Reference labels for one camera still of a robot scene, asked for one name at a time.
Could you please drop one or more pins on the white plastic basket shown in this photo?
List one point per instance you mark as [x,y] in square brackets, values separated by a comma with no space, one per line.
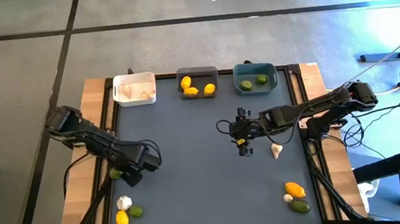
[136,82]

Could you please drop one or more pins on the dark green avocado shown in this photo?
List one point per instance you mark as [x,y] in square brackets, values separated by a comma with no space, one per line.
[300,207]

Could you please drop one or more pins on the teal plastic basket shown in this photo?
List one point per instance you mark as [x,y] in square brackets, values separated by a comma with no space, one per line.
[254,69]

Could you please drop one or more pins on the black table frame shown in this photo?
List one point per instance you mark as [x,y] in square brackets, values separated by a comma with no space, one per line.
[298,91]

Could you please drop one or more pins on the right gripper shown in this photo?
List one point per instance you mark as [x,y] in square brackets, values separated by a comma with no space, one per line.
[247,128]

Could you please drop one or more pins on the yellow lemon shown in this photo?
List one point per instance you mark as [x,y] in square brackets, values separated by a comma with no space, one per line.
[122,220]
[185,82]
[209,89]
[191,91]

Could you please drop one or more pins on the black floor stand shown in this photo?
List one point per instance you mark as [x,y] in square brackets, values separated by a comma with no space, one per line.
[378,57]

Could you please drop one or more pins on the small white garlic bulb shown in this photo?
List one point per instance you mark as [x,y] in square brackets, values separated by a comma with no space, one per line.
[288,198]

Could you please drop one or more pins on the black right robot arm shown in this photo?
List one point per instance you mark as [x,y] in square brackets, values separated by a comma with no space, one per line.
[313,108]

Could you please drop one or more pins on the white plastic stool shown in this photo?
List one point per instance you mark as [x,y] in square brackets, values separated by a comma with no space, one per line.
[369,189]

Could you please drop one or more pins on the large orange-yellow lemon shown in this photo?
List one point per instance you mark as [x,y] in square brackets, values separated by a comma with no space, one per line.
[295,190]

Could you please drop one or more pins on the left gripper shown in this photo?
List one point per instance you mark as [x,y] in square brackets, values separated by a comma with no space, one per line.
[134,157]

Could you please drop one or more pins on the green lime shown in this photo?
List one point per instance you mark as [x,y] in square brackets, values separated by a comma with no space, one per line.
[114,174]
[245,85]
[261,79]
[136,211]

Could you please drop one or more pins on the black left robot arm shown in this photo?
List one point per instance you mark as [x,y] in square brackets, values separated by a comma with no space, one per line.
[92,137]

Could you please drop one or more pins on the grey translucent basket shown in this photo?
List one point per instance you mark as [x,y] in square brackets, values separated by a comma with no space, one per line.
[200,79]

